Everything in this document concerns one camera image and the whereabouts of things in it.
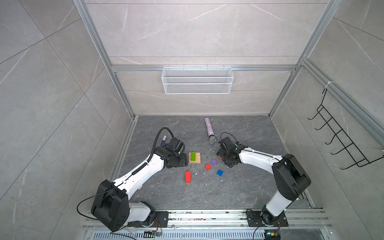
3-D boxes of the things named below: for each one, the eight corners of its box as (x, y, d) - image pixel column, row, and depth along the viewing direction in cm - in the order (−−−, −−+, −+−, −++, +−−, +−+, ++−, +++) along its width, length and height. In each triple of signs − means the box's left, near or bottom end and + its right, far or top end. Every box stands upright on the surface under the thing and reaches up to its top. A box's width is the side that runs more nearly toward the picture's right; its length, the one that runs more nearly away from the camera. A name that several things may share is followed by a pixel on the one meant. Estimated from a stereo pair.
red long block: (185, 182, 87) (184, 181, 86) (185, 172, 92) (185, 170, 90) (191, 182, 87) (191, 181, 86) (191, 172, 92) (191, 170, 90)
